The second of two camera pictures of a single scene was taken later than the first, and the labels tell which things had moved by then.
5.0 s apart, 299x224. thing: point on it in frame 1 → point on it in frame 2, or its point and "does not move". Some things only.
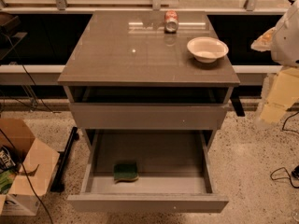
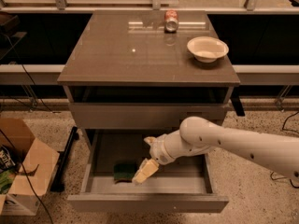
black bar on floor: [58, 185] does not move
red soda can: [171, 21] does not move
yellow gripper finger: [264, 42] → [147, 169]
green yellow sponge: [125, 173] does not move
